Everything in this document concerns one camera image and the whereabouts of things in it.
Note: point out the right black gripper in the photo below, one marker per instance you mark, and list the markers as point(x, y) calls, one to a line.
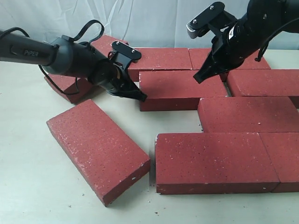
point(229, 52)

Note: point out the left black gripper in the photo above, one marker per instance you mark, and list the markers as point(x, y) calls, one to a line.
point(109, 76)

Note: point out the long red brick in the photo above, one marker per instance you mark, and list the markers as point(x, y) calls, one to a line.
point(176, 90)

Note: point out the red brick back row left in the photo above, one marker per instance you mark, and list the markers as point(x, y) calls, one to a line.
point(160, 59)

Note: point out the red brick third row right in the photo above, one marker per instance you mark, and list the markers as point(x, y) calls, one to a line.
point(248, 115)

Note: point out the red brick second row right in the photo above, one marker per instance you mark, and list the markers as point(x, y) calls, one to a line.
point(262, 83)

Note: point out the large red brick front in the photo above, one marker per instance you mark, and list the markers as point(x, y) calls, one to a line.
point(213, 163)

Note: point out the red brick front right edge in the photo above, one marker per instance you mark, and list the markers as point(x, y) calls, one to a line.
point(283, 150)

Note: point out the white fabric backdrop curtain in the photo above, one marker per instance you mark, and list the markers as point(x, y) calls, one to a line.
point(143, 23)

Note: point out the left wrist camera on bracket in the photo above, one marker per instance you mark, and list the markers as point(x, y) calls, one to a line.
point(123, 55)

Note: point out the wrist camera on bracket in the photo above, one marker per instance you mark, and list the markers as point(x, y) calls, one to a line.
point(123, 55)
point(214, 18)

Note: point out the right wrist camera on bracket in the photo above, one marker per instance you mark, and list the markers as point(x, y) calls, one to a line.
point(214, 18)

